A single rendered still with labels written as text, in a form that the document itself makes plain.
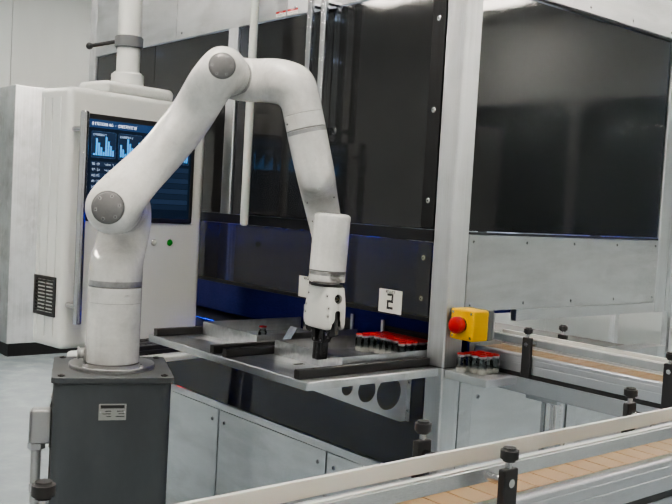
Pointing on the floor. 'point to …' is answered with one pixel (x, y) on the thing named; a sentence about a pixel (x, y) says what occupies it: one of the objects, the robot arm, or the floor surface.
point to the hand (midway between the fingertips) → (320, 350)
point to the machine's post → (452, 215)
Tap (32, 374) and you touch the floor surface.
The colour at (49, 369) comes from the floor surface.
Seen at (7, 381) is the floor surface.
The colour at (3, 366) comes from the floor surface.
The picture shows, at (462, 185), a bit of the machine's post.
